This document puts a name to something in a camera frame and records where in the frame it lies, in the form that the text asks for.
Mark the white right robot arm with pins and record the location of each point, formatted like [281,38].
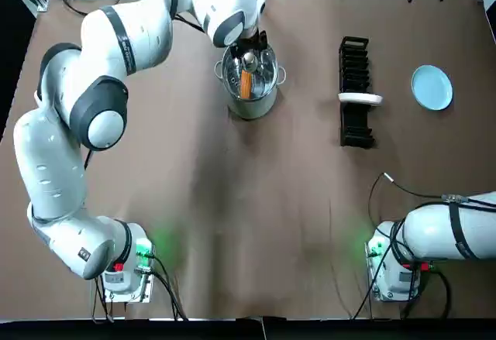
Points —
[426,235]

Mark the stainless steel pot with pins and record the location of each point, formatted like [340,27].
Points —
[252,109]

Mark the black dish rack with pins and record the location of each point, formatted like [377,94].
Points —
[356,131]

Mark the white plate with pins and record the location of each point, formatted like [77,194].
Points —
[360,98]

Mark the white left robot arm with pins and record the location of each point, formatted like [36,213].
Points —
[50,169]

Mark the glass pot lid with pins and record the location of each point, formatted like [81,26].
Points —
[267,80]

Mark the orange corn cob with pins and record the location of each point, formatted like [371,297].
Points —
[246,84]

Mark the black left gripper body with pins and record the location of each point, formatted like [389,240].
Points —
[253,42]

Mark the light blue plate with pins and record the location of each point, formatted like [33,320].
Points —
[432,88]

